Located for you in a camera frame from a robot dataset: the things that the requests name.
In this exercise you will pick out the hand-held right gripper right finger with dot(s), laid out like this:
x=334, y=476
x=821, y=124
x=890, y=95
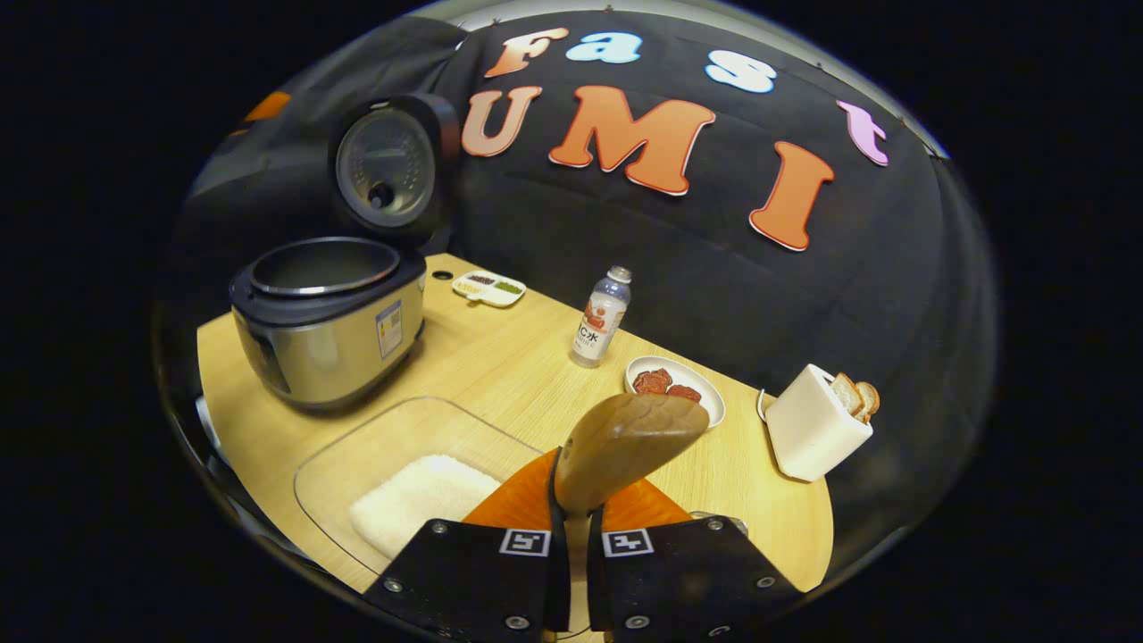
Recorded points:
x=595, y=580

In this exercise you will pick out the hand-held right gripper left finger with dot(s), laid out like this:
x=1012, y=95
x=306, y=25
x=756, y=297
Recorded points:
x=561, y=580

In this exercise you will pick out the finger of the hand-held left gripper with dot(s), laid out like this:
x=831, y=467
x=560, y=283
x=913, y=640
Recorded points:
x=268, y=105

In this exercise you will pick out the wooden spoon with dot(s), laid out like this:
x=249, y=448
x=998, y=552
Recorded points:
x=625, y=438

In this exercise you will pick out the white rice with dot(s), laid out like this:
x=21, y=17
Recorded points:
x=420, y=505

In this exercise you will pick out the silver and black rice cooker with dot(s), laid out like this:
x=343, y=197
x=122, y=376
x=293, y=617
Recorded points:
x=330, y=339

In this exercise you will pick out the red meat piece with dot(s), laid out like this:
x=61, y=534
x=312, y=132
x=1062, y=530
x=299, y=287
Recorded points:
x=652, y=381
x=685, y=394

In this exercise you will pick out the white round plate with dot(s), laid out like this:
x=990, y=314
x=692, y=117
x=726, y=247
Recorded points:
x=705, y=397

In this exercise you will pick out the clear glass tray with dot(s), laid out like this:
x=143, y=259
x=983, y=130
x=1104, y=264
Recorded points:
x=357, y=455

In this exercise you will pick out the clear plastic drink bottle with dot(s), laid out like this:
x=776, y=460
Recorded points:
x=600, y=321

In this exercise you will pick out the white toaster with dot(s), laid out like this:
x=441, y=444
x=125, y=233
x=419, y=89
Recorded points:
x=808, y=433

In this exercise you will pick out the white divided bean dish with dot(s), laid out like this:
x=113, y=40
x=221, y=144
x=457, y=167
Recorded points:
x=488, y=289

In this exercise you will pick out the toast bread slice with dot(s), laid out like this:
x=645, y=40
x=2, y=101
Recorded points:
x=871, y=399
x=846, y=393

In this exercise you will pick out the black backdrop cloth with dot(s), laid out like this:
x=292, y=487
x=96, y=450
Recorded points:
x=848, y=295

